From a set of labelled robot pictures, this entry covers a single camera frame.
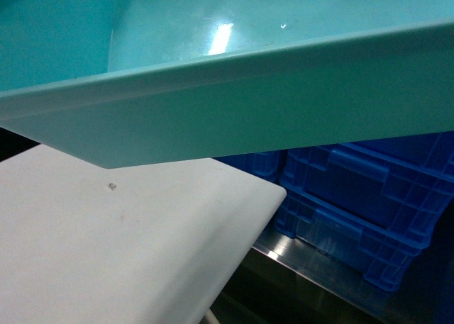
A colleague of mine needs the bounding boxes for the light turquoise plastic bin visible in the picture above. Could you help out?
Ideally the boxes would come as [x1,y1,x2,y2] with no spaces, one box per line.
[1,0,453,168]

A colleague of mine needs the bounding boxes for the blue crate at left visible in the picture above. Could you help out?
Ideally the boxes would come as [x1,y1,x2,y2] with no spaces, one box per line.
[215,150,287,182]

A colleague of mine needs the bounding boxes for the steel shelf table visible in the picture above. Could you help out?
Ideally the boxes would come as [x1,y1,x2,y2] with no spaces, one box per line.
[213,228,453,323]

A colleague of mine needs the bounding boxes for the blue crate upper stacked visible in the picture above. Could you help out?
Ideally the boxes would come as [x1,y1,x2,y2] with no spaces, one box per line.
[279,132,453,245]

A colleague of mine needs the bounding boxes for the blue crate stacked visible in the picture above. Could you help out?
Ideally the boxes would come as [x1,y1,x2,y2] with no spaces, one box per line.
[274,190,431,292]
[279,132,453,245]

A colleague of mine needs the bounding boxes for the blue crate lower stacked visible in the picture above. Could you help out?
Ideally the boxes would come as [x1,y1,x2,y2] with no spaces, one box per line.
[274,190,431,292]

